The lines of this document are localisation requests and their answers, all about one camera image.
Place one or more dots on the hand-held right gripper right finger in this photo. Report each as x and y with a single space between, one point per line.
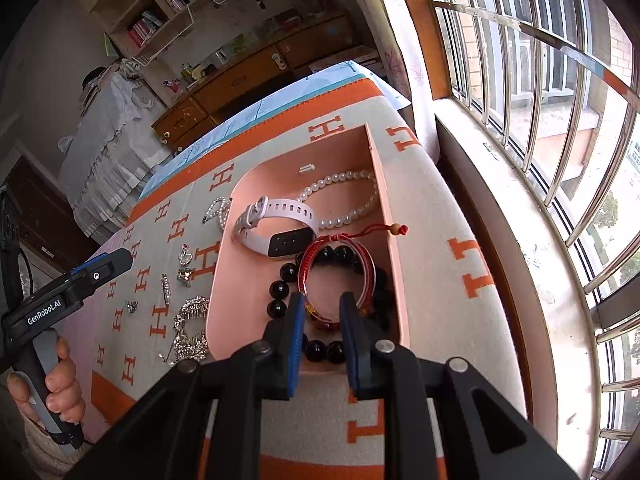
350 340

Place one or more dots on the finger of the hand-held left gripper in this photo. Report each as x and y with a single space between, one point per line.
115 261

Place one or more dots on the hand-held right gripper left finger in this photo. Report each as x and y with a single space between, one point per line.
296 340

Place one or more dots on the slim rhinestone hair pin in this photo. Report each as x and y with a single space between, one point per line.
164 287

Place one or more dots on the silver heart pendant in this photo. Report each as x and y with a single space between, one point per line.
186 256

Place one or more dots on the rhinestone hair comb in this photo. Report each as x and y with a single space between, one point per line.
190 332

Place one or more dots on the pink plastic tray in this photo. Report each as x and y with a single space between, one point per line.
280 185

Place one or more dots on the person's left forearm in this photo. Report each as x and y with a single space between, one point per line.
45 455

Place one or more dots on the person's left hand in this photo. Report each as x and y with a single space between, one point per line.
65 385

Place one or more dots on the dark wooden cabinet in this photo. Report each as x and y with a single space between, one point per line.
45 210

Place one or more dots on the white lace cloth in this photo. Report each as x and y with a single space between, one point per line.
115 150

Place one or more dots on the white smart watch band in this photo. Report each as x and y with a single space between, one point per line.
285 207

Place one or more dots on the orange patterned blanket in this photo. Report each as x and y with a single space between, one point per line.
440 240

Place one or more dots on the small white clip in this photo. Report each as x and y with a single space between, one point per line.
305 167

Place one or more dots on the wooden desk with drawers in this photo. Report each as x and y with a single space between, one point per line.
235 80

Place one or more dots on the red books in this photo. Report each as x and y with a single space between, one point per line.
145 27

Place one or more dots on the stack of flat books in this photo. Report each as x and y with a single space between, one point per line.
345 57

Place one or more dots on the metal window grille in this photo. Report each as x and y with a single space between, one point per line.
565 110

